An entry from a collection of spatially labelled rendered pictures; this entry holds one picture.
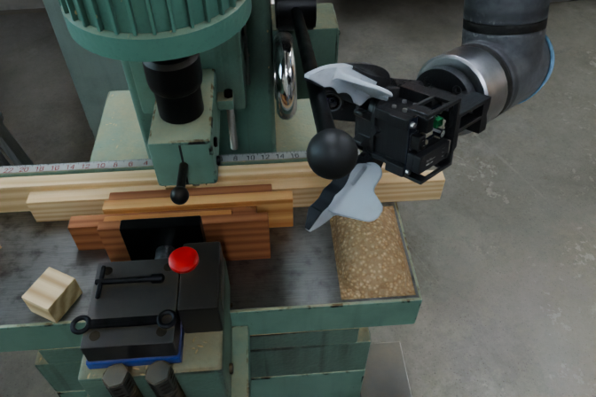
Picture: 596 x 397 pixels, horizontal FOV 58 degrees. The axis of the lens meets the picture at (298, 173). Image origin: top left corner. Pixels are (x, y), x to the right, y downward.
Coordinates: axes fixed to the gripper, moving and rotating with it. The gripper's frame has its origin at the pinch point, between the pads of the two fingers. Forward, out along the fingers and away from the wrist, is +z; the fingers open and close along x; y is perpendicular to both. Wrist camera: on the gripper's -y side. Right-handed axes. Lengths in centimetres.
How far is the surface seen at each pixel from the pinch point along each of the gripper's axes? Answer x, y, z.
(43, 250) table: 20.8, -32.6, 14.3
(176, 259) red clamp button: 11.6, -8.8, 8.4
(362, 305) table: 23.6, 0.8, -9.4
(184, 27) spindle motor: -10.2, -10.0, 3.6
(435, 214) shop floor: 88, -49, -113
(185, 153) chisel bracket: 5.9, -17.1, 0.9
